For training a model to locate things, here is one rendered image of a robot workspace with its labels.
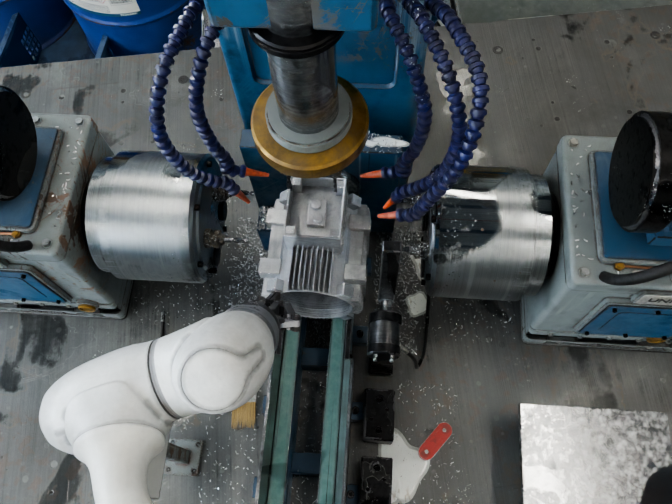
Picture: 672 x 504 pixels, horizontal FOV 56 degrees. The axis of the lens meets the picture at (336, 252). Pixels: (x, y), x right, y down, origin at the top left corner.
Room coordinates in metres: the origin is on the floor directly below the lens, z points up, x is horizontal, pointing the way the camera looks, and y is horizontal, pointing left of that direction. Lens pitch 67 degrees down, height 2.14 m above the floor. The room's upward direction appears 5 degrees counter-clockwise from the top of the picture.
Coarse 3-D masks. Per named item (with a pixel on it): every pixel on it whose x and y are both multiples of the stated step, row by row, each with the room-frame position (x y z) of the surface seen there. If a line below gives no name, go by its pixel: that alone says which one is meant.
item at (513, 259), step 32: (448, 192) 0.50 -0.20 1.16; (480, 192) 0.50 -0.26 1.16; (512, 192) 0.49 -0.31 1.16; (544, 192) 0.50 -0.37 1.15; (448, 224) 0.45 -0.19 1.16; (480, 224) 0.44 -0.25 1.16; (512, 224) 0.44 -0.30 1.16; (544, 224) 0.44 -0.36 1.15; (416, 256) 0.43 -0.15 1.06; (448, 256) 0.40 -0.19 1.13; (480, 256) 0.40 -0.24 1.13; (512, 256) 0.39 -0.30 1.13; (544, 256) 0.39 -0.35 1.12; (448, 288) 0.37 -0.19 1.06; (480, 288) 0.36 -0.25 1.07; (512, 288) 0.35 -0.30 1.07
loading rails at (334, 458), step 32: (352, 320) 0.37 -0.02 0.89; (288, 352) 0.31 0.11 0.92; (320, 352) 0.33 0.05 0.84; (288, 384) 0.25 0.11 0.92; (352, 384) 0.25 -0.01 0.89; (288, 416) 0.19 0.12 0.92; (352, 416) 0.19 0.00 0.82; (288, 448) 0.13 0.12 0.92; (256, 480) 0.09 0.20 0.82; (288, 480) 0.08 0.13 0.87; (320, 480) 0.07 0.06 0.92
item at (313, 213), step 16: (304, 192) 0.56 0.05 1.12; (320, 192) 0.55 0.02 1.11; (288, 208) 0.51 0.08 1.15; (304, 208) 0.52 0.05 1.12; (320, 208) 0.51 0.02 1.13; (336, 208) 0.52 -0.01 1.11; (288, 224) 0.49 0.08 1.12; (304, 224) 0.49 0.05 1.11; (320, 224) 0.48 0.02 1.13; (336, 224) 0.49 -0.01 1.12; (288, 240) 0.46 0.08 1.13; (304, 240) 0.45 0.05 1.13; (320, 240) 0.45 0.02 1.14; (336, 240) 0.44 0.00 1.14
